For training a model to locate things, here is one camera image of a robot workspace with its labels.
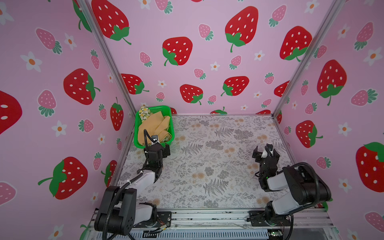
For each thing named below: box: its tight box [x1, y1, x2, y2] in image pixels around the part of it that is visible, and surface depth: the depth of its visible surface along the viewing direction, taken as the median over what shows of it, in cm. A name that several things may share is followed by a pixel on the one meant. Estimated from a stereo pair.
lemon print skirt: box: [139, 104, 151, 122], surface depth 113 cm
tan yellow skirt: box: [138, 111, 172, 145], surface depth 106 cm
